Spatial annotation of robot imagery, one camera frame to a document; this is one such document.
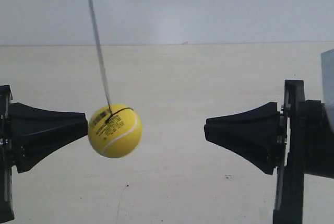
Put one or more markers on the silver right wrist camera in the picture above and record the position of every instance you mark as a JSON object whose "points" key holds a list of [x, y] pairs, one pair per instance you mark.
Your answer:
{"points": [[327, 84]]}

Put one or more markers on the yellow tennis ball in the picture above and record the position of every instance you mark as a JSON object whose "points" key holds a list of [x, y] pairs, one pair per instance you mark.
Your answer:
{"points": [[115, 131]]}

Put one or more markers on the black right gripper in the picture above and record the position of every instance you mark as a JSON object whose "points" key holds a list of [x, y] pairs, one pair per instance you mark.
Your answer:
{"points": [[253, 136]]}

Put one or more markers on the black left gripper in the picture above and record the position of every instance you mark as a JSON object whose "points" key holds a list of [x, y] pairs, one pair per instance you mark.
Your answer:
{"points": [[30, 145]]}

